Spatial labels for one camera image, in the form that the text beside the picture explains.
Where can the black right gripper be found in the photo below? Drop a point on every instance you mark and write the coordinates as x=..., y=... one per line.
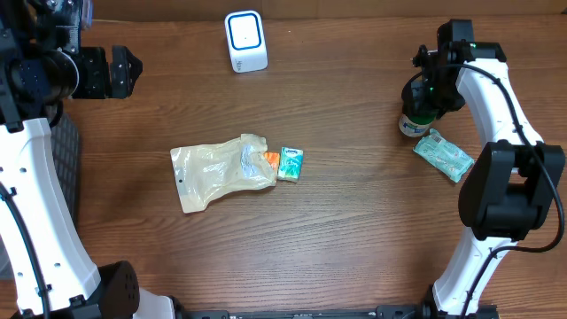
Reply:
x=456, y=103

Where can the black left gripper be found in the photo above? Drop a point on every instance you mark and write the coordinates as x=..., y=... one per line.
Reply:
x=126, y=71

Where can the green capped bottle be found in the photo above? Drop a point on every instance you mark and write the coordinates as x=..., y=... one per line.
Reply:
x=415, y=126

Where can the teal wet wipes pack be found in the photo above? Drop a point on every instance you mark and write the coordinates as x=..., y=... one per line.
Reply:
x=444, y=156

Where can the beige plastic pouch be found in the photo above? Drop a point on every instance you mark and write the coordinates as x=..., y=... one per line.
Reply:
x=206, y=172

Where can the teal tissue pack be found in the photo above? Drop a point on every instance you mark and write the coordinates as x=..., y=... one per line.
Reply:
x=290, y=166

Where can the orange tissue pack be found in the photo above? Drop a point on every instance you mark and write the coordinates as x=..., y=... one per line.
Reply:
x=273, y=159

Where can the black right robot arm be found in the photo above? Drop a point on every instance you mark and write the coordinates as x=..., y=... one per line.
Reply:
x=506, y=191

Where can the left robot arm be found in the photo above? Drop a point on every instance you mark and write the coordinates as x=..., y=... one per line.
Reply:
x=42, y=64

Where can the white barcode scanner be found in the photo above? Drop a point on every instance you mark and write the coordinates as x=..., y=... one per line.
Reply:
x=246, y=41

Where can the cardboard backdrop panel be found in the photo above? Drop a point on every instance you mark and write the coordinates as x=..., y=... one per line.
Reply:
x=205, y=10

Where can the grey plastic mesh basket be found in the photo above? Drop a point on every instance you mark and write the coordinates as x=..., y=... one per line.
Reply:
x=66, y=149

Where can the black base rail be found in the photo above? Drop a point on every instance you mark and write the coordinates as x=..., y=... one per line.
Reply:
x=301, y=314

